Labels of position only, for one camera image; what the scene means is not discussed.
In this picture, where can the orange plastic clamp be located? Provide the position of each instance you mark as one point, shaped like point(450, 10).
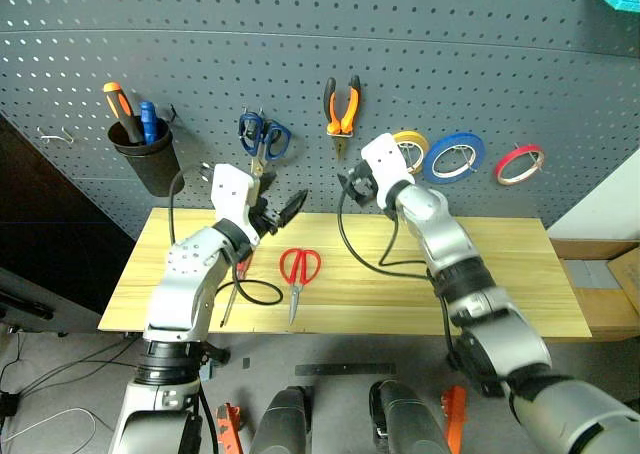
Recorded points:
point(456, 414)
point(230, 429)

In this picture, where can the orange and black pliers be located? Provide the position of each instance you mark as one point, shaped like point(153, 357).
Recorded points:
point(345, 116)

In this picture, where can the orange and black screwdriver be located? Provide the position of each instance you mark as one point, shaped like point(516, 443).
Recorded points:
point(120, 109)

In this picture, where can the red tape roll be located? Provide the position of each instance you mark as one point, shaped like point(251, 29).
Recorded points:
point(507, 161)

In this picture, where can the dark grey metal pegboard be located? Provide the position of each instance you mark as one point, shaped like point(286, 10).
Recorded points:
point(300, 34)

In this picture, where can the yellow tape roll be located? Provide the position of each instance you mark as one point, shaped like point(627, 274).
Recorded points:
point(419, 140)

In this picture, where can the blue tape roll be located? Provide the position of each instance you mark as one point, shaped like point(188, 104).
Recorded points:
point(435, 151)

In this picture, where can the black pegboard hook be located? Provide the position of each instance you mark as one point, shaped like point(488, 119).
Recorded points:
point(171, 114)

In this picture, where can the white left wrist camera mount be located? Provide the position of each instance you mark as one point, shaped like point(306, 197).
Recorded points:
point(230, 189)

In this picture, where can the black flat floor strip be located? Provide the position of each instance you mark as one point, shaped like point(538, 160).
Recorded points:
point(345, 369)

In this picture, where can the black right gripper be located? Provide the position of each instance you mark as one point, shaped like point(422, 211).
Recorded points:
point(365, 186)

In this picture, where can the dark rounded robot leg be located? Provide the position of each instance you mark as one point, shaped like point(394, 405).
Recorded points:
point(405, 419)
point(285, 424)

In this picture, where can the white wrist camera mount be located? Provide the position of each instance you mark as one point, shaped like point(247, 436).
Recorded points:
point(230, 189)
point(387, 161)

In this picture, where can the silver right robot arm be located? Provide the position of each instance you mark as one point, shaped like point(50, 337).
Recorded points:
point(450, 239)

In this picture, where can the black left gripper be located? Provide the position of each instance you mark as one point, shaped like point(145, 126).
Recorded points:
point(265, 219)

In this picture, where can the black cup holder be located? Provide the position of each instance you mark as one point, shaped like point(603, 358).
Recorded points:
point(152, 169)

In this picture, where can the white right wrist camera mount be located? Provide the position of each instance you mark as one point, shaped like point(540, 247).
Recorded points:
point(387, 161)

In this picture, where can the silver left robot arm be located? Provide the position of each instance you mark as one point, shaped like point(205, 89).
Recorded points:
point(180, 284)

